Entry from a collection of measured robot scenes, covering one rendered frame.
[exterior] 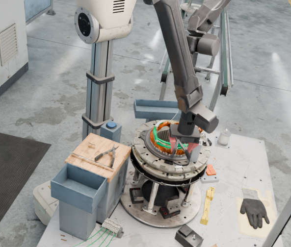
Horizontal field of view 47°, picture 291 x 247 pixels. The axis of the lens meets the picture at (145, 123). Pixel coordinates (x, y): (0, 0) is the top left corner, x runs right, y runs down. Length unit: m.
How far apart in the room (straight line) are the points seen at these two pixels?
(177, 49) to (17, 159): 2.13
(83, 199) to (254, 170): 1.03
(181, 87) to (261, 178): 0.98
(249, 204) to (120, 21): 1.01
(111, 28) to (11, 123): 2.02
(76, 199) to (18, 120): 2.17
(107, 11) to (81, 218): 0.81
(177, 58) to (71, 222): 0.75
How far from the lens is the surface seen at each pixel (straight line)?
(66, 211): 1.32
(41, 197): 2.25
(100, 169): 1.26
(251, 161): 1.95
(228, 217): 1.61
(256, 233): 1.61
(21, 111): 3.41
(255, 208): 1.67
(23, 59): 3.96
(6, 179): 2.73
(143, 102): 1.68
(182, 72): 0.99
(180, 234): 1.42
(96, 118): 1.69
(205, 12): 1.24
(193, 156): 1.30
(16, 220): 2.48
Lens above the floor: 1.95
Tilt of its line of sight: 36 degrees down
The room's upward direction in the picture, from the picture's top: 10 degrees clockwise
